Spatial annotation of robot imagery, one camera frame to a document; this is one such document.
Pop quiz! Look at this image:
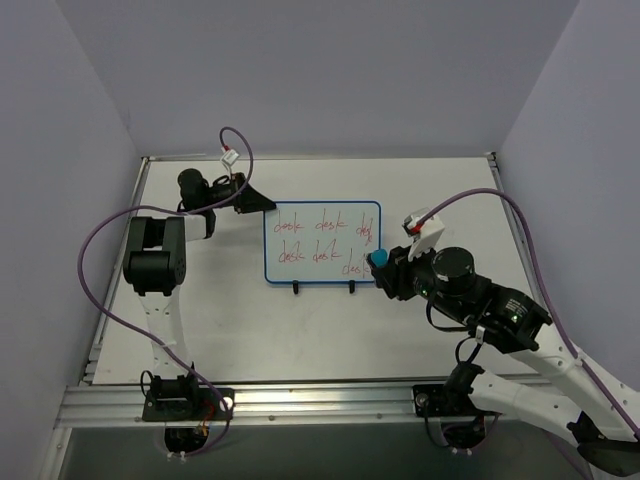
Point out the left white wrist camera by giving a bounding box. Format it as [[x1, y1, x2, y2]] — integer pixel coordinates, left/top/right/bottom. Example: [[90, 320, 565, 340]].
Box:
[[220, 148, 240, 169]]

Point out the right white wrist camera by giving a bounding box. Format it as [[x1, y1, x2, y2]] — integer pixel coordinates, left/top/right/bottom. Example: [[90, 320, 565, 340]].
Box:
[[403, 214, 445, 261]]

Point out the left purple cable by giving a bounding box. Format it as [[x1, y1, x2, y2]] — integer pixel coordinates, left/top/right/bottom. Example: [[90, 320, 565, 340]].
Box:
[[78, 127, 255, 459]]

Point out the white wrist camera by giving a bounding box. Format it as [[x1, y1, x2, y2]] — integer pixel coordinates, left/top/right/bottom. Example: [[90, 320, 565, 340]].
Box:
[[403, 214, 445, 261], [220, 148, 240, 169]]

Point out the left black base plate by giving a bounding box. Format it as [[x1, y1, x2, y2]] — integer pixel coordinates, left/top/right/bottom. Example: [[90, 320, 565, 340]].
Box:
[[141, 388, 228, 422]]

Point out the blue framed small whiteboard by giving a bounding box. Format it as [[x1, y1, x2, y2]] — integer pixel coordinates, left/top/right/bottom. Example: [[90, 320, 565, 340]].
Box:
[[263, 200, 382, 285]]

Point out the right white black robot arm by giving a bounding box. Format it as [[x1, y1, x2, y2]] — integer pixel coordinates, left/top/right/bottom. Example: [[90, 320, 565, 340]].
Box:
[[366, 247, 639, 477]]

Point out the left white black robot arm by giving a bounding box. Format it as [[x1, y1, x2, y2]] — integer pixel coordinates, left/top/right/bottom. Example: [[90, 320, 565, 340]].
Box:
[[123, 168, 276, 422]]

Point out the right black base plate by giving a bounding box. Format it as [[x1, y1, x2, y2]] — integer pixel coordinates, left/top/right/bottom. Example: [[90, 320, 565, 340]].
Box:
[[412, 383, 493, 418]]

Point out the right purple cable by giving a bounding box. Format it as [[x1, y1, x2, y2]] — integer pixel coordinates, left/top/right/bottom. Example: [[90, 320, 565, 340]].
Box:
[[412, 188, 640, 436]]

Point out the aluminium front rail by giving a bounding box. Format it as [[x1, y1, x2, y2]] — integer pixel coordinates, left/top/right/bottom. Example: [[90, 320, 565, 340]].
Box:
[[54, 377, 444, 429]]

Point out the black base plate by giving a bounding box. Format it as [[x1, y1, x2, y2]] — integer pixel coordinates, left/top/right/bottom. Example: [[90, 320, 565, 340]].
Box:
[[141, 388, 228, 422], [412, 383, 493, 418]]

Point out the purple cable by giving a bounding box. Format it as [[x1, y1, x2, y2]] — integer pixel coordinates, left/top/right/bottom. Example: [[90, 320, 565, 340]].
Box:
[[412, 188, 640, 436], [78, 127, 255, 459]]

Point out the blue bone-shaped eraser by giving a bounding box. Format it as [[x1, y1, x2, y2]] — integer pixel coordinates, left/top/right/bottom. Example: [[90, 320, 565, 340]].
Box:
[[366, 249, 388, 269]]

